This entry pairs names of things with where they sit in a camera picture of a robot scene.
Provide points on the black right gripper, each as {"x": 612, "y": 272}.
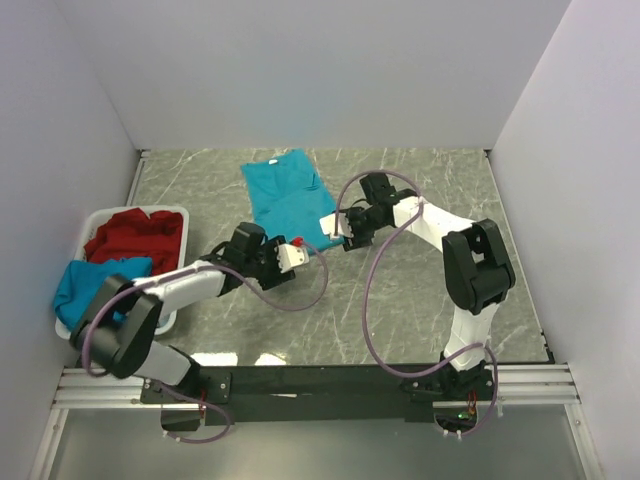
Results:
{"x": 357, "y": 240}

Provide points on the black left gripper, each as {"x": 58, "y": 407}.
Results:
{"x": 275, "y": 277}

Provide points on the teal t shirt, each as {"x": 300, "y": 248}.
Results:
{"x": 289, "y": 198}
{"x": 82, "y": 280}

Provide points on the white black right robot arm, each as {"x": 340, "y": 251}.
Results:
{"x": 478, "y": 271}

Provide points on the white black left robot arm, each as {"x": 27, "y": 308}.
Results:
{"x": 117, "y": 329}

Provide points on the red t shirt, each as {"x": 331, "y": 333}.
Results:
{"x": 134, "y": 233}

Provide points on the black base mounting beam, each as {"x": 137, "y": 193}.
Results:
{"x": 347, "y": 392}

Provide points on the teal t shirt in basket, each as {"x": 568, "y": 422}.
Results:
{"x": 82, "y": 280}

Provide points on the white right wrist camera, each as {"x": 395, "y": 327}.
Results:
{"x": 336, "y": 225}

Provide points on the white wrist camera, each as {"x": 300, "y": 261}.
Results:
{"x": 336, "y": 225}
{"x": 292, "y": 255}

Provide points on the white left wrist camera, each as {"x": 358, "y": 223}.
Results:
{"x": 292, "y": 255}

